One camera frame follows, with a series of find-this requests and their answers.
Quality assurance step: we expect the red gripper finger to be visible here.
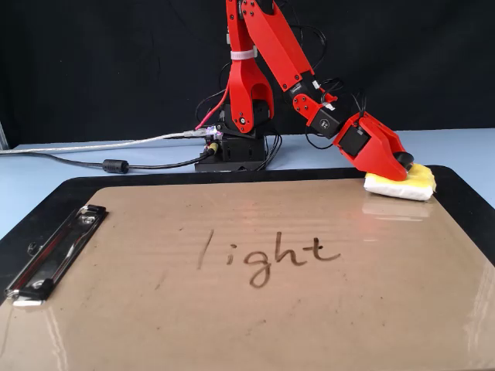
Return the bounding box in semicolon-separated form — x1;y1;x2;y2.
356;114;411;182

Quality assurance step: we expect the red gripper body black motor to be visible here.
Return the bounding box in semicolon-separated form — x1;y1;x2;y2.
331;114;374;171

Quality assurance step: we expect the yellow sponge with black knob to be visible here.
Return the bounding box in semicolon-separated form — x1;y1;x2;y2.
363;151;439;202

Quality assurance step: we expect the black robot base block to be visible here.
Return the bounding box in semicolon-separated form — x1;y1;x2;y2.
194;133;268;173

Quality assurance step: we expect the controller circuit board with LED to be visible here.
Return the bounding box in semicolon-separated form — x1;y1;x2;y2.
203;123;226;142

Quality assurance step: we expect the brown clipboard board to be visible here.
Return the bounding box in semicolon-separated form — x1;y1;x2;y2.
0;177;495;371

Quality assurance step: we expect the black rectangular mat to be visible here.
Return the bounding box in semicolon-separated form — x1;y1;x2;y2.
0;165;495;310

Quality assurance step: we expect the black backdrop cloth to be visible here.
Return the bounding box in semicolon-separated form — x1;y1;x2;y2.
0;0;495;150

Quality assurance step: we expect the silver metal clipboard clip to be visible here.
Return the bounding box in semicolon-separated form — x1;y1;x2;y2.
3;204;108;308

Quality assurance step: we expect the black arm wire bundle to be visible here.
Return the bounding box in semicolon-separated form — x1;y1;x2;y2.
195;22;368;171

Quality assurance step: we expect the red wire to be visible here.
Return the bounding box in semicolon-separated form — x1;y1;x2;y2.
196;85;230;131

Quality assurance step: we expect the white cable tie band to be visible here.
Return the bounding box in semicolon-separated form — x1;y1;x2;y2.
230;47;258;61

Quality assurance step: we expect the black power cable with ferrite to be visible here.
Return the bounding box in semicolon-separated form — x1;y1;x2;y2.
0;143;220;175

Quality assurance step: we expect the silver braided USB cable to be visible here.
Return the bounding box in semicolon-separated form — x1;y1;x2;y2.
0;130;210;155

